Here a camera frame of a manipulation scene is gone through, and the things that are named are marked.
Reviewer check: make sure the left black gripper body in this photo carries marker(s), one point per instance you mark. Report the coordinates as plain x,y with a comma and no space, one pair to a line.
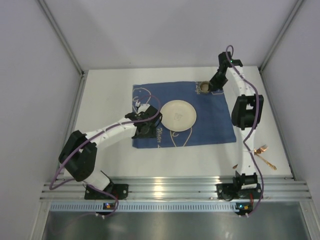
155,120

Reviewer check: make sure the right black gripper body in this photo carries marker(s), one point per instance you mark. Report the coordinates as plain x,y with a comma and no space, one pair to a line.
216,83

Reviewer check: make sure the small speckled ceramic cup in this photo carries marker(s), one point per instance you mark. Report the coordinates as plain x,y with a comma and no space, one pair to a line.
204,87

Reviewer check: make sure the cream ceramic plate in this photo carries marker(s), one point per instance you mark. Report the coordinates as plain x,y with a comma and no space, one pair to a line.
178,115

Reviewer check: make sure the blue placemat with gold print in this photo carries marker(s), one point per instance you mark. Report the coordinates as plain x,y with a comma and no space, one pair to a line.
213,125

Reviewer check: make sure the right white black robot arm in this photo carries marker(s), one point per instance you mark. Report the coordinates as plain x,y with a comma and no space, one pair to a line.
245,115

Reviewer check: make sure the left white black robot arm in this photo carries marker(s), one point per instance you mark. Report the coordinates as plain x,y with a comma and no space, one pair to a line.
79,156

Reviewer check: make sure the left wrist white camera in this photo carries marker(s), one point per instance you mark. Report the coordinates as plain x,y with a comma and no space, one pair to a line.
140,107

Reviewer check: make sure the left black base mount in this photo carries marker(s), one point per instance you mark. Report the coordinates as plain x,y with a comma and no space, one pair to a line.
120,191

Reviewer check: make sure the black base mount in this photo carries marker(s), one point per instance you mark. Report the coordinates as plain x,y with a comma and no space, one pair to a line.
120,191
229,192

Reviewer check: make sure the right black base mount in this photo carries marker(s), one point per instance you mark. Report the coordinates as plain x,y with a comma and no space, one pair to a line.
229,192

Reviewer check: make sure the right aluminium corner post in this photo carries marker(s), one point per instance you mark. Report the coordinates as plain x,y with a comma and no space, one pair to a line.
288,21

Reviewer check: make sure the aluminium corner post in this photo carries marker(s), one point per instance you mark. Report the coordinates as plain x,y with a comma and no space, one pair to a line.
58,32
288,21

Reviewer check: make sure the perforated cable duct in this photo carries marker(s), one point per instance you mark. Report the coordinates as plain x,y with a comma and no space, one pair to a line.
149,206

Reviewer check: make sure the left aluminium corner post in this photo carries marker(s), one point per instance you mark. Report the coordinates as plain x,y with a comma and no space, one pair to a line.
58,32

